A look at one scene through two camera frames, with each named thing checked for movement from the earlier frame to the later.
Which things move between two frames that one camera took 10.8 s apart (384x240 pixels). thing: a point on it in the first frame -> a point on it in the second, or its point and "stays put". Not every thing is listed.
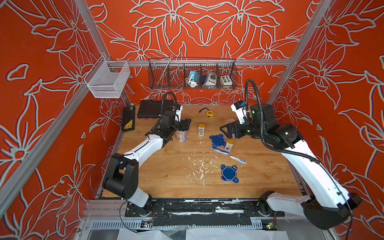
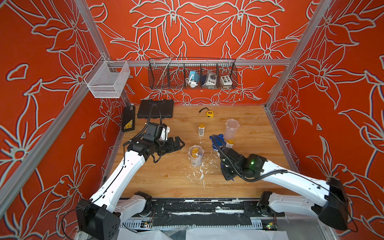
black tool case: [151, 109] stays put
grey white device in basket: [211, 78] stays put
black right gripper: [229, 129] -> [226, 176]
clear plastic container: [181, 136] -> [196, 153]
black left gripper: [184, 124] -> [171, 147]
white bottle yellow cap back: [201, 129] stays put
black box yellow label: [128, 118] stays put
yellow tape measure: [210, 113] stays put
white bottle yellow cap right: [229, 144] stays put
